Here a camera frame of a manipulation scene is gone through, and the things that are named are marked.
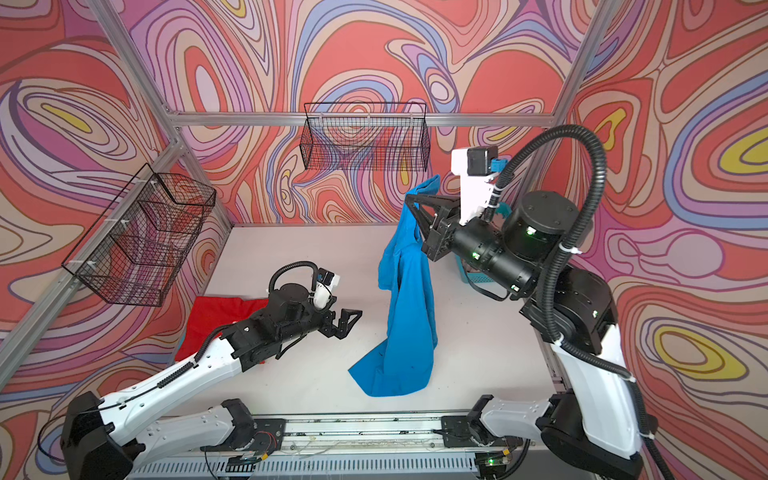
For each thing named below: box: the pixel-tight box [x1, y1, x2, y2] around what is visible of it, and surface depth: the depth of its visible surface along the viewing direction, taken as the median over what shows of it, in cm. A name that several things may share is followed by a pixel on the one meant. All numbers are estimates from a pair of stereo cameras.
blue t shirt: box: [348, 174, 441, 397], surface depth 74 cm
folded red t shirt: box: [176, 296, 269, 361], surface depth 90 cm
